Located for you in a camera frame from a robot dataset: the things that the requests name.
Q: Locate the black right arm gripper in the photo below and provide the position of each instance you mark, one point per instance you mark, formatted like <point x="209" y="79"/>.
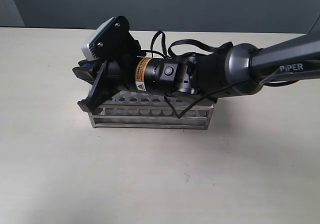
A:
<point x="106" y="78"/>

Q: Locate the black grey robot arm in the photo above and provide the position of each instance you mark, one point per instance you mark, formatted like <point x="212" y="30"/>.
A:
<point x="226" y="71"/>

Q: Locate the stainless steel test tube rack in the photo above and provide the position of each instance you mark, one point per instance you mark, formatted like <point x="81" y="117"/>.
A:
<point x="140" y="110"/>

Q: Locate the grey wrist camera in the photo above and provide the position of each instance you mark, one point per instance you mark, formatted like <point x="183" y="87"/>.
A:
<point x="111" y="38"/>

